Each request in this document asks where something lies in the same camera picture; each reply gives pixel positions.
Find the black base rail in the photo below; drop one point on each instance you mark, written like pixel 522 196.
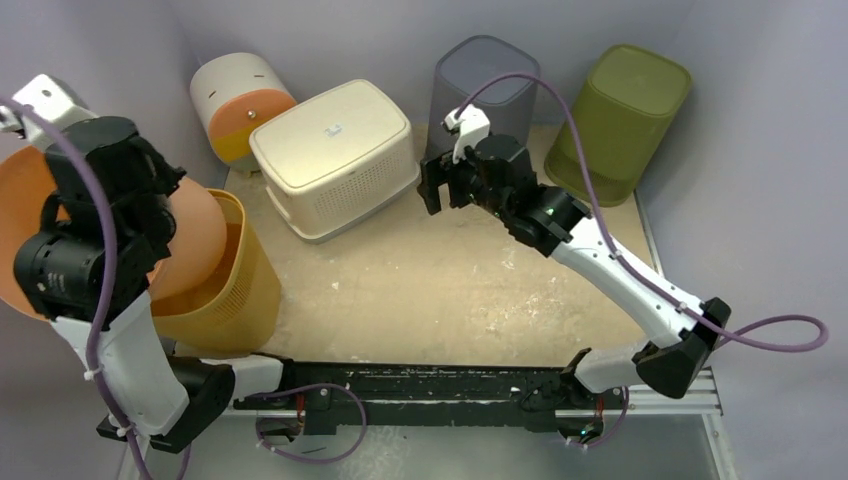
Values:
pixel 538 399

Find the orange plastic basin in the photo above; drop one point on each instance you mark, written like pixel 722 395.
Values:
pixel 196 248

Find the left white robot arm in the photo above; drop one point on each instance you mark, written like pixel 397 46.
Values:
pixel 95 296

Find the green plastic basket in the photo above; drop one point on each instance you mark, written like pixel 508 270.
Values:
pixel 626 105

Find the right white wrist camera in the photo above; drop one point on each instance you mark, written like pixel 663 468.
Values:
pixel 469 125

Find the grey plastic basket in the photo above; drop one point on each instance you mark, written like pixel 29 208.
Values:
pixel 508 104

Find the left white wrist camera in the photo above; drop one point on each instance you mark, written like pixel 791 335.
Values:
pixel 53 100

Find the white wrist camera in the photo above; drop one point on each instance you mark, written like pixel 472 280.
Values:
pixel 53 100
pixel 469 125

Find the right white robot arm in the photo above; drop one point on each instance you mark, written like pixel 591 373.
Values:
pixel 677 325

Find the white plastic basket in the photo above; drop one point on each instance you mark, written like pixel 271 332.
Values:
pixel 335 159

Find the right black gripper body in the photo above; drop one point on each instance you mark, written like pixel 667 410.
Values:
pixel 447 183

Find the white mini drawer cabinet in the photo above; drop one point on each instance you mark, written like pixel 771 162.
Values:
pixel 233 95

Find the yellow plastic basket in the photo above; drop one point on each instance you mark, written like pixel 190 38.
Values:
pixel 234 311

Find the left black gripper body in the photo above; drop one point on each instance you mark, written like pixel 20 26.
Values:
pixel 161 217

